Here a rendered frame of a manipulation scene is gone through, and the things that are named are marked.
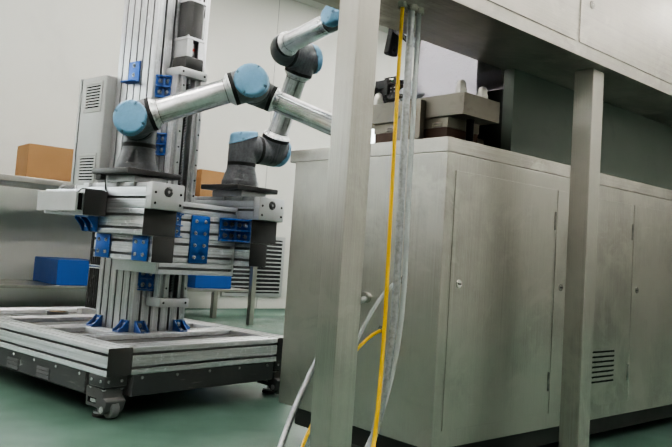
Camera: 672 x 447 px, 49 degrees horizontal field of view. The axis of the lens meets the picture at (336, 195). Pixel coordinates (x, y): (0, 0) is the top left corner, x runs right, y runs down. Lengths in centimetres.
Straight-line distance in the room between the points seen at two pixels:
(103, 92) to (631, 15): 198
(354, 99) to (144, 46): 172
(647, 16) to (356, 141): 125
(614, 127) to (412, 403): 122
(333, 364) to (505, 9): 92
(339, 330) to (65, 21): 451
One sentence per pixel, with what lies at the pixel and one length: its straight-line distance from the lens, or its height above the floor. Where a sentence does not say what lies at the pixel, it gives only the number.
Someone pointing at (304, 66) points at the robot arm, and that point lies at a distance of 299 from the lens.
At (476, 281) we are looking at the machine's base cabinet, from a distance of 202.
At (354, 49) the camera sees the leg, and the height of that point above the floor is 98.
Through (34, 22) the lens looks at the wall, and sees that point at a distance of 559.
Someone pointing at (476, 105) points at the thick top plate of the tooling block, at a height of 100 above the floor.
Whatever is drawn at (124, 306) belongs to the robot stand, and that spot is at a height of 32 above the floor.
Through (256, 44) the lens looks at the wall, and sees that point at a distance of 647.
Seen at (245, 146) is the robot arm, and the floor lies 98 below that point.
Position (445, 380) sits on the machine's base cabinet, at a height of 27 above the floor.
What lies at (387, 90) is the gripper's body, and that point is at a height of 112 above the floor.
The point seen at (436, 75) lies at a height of 115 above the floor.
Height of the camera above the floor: 58
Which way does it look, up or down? 4 degrees up
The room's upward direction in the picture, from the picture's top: 4 degrees clockwise
